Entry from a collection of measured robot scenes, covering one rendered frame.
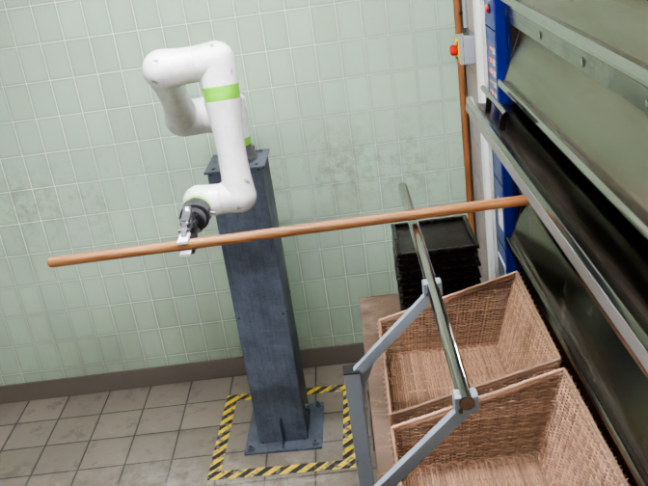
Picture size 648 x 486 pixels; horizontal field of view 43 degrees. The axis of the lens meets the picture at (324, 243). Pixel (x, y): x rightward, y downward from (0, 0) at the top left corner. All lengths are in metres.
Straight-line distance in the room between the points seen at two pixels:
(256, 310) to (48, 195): 1.13
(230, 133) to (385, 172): 1.13
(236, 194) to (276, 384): 1.00
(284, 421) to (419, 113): 1.40
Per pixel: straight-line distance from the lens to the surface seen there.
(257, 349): 3.24
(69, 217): 3.77
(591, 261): 1.43
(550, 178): 1.90
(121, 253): 2.38
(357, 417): 2.13
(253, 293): 3.13
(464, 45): 3.10
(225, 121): 2.57
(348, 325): 3.84
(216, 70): 2.56
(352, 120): 3.48
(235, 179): 2.59
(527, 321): 2.55
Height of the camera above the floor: 2.05
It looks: 23 degrees down
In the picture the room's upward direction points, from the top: 8 degrees counter-clockwise
